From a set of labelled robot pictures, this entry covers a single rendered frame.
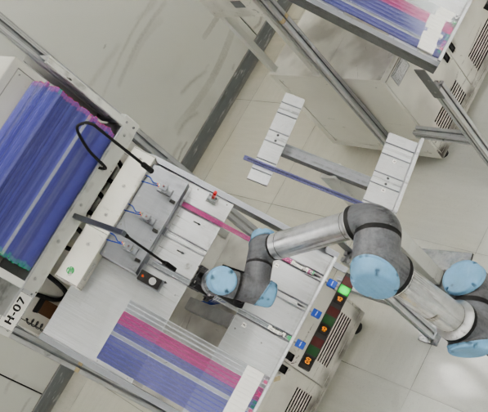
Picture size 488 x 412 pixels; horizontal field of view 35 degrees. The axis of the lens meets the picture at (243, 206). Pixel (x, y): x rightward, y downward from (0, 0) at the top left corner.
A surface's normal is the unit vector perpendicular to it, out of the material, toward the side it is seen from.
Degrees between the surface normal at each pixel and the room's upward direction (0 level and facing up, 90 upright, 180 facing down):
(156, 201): 43
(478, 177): 0
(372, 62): 0
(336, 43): 0
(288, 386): 90
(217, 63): 90
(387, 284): 83
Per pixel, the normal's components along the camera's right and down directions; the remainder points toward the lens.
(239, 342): 0.00, -0.25
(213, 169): -0.59, -0.51
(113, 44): 0.65, 0.16
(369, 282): -0.25, 0.77
